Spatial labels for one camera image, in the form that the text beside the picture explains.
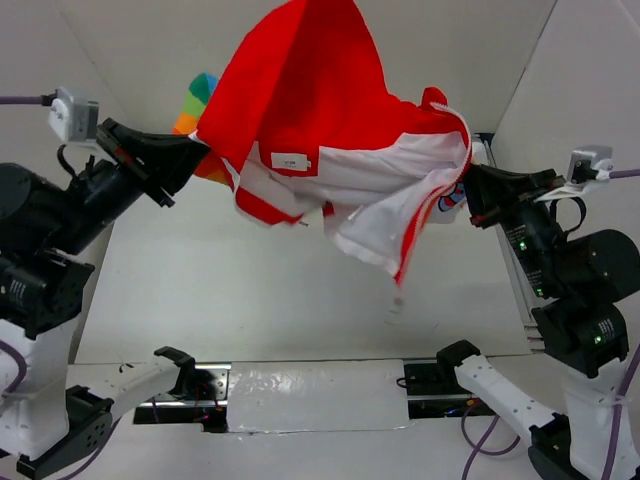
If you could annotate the silver foil tape panel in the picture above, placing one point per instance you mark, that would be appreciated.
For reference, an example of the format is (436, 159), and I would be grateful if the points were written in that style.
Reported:
(326, 396)

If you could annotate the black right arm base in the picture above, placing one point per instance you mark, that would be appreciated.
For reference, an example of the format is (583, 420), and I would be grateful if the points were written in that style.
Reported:
(432, 389)

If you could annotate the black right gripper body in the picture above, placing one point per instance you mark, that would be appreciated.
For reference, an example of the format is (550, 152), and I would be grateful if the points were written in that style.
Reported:
(531, 229)

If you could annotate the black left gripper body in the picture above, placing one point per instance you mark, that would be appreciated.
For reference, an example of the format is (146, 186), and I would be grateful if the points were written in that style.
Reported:
(102, 193)

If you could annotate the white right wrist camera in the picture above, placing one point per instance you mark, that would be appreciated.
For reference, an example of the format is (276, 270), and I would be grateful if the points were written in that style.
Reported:
(589, 169)

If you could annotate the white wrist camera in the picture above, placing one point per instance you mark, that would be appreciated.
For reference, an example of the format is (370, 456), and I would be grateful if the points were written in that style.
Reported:
(589, 169)
(73, 115)

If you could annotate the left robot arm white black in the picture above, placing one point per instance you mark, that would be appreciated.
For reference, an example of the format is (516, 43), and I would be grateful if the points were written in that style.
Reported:
(46, 424)

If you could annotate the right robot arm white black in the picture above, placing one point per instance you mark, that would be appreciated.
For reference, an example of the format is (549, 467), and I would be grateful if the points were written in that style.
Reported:
(580, 282)

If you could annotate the rainbow white children's jacket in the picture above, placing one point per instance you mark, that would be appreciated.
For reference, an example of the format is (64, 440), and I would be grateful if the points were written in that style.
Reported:
(301, 120)

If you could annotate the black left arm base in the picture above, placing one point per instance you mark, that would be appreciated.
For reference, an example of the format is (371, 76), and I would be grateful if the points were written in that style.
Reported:
(199, 397)

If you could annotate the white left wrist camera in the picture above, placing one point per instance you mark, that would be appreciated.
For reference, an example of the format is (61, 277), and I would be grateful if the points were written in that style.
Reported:
(73, 115)

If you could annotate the aluminium frame rail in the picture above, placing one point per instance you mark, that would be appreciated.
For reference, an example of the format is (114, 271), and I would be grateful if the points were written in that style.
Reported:
(525, 299)

